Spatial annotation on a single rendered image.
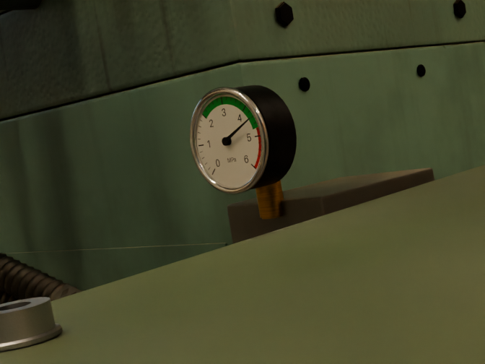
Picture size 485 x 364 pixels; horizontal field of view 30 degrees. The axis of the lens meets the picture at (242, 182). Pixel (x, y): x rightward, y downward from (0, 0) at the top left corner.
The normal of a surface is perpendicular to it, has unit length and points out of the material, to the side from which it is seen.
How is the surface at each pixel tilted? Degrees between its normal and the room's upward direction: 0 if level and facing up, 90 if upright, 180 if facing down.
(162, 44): 90
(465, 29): 90
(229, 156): 90
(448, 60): 90
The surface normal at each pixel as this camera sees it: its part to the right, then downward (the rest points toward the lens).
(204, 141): -0.69, 0.15
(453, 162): 0.71, -0.08
